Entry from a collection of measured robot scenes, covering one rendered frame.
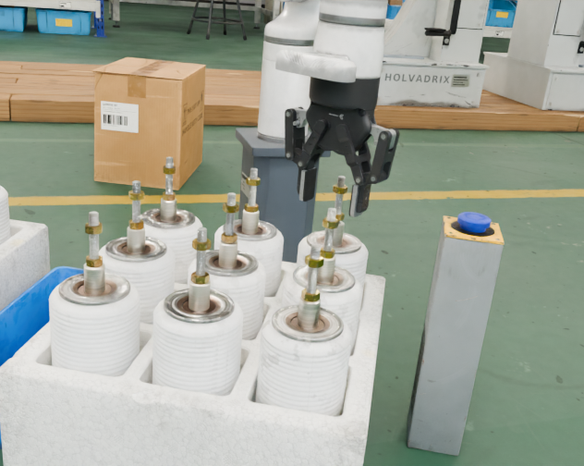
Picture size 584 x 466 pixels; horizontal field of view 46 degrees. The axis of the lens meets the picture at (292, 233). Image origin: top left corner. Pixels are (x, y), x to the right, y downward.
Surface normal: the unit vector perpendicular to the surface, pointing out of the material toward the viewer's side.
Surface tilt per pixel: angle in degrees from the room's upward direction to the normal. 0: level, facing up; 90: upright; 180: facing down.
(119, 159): 89
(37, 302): 88
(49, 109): 90
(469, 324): 90
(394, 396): 0
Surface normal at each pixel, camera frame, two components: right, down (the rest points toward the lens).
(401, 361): 0.08, -0.93
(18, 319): 0.98, 0.11
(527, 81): -0.95, 0.03
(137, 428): -0.18, 0.34
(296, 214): 0.29, 0.37
